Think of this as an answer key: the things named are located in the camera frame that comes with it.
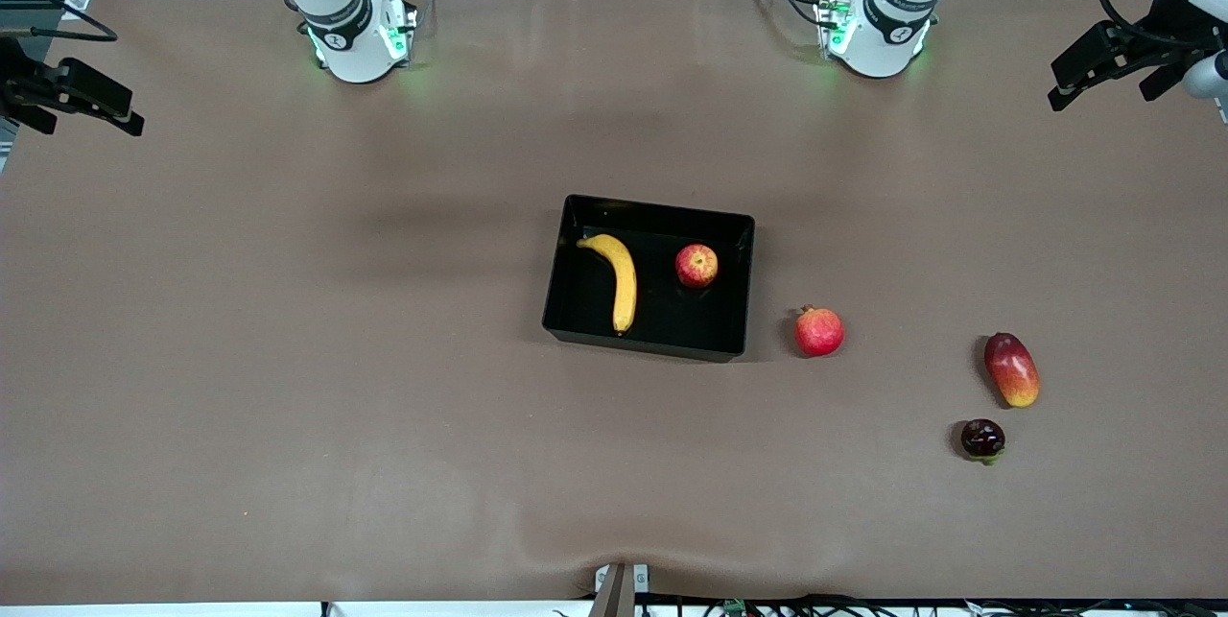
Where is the red yellow apple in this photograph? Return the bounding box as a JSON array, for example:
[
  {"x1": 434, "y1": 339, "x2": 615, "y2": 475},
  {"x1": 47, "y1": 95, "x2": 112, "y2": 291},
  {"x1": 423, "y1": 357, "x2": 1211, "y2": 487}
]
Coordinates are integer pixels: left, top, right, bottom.
[{"x1": 673, "y1": 244, "x2": 720, "y2": 289}]

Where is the black plastic box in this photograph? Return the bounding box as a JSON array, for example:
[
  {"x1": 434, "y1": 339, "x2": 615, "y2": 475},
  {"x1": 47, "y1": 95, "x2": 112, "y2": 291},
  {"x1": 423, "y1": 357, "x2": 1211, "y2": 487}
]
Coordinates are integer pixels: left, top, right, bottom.
[{"x1": 541, "y1": 194, "x2": 757, "y2": 364}]

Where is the yellow banana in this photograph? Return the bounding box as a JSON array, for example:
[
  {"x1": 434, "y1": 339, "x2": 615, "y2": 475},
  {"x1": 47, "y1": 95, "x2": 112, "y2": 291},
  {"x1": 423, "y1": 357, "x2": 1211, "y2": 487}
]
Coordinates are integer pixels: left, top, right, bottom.
[{"x1": 576, "y1": 233, "x2": 639, "y2": 336}]

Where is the red yellow mango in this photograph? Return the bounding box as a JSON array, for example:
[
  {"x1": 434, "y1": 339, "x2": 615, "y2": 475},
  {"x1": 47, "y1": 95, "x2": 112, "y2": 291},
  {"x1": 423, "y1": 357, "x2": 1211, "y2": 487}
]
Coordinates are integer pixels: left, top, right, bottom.
[{"x1": 983, "y1": 332, "x2": 1041, "y2": 409}]

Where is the red pomegranate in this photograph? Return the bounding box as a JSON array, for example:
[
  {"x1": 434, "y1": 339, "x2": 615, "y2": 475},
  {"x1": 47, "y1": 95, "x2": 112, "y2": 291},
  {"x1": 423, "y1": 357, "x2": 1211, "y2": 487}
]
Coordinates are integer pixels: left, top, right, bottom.
[{"x1": 793, "y1": 304, "x2": 846, "y2": 358}]

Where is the dark purple mangosteen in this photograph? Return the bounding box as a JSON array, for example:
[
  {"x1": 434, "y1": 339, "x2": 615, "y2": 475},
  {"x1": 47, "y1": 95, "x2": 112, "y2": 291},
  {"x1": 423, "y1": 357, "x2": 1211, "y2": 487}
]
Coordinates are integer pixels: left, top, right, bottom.
[{"x1": 960, "y1": 418, "x2": 1007, "y2": 465}]

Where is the brown table cover cloth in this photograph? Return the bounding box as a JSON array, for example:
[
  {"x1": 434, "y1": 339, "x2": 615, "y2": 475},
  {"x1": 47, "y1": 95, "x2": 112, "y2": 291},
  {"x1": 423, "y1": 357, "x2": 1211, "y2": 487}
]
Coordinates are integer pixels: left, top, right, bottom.
[{"x1": 0, "y1": 0, "x2": 1228, "y2": 604}]

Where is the grey table clamp bracket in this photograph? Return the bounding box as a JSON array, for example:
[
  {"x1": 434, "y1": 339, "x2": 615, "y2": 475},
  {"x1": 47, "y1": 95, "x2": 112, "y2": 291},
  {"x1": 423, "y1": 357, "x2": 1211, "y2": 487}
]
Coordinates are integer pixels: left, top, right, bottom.
[{"x1": 594, "y1": 562, "x2": 649, "y2": 617}]

